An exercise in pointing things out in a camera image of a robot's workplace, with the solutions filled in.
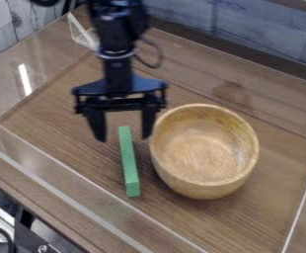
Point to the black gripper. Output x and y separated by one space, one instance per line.
120 91

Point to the green rectangular stick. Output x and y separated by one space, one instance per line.
129 164

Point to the round wooden bowl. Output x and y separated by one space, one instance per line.
203 150

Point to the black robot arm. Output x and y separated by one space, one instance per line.
120 21

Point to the clear acrylic corner bracket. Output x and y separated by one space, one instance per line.
81 36

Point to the clear acrylic tray wall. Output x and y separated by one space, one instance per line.
99 221

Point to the black table frame bracket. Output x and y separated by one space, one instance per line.
26 241

